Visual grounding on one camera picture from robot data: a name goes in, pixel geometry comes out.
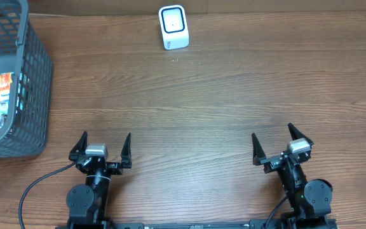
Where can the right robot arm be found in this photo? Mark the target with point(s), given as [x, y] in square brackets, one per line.
[306, 203]

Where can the white barcode scanner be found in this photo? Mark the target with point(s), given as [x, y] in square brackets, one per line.
[174, 29]

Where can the teal tissue packet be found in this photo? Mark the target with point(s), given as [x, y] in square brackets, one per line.
[3, 111]

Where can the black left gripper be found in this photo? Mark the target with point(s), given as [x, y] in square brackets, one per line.
[98, 163]

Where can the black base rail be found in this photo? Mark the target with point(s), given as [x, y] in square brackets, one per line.
[252, 224]

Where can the grey plastic mesh basket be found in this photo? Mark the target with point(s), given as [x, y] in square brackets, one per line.
[24, 132]

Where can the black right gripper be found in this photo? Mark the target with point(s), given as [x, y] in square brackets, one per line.
[283, 160]

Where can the orange snack packet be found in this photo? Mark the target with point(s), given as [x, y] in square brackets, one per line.
[5, 83]

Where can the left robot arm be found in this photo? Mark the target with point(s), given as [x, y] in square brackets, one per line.
[87, 202]

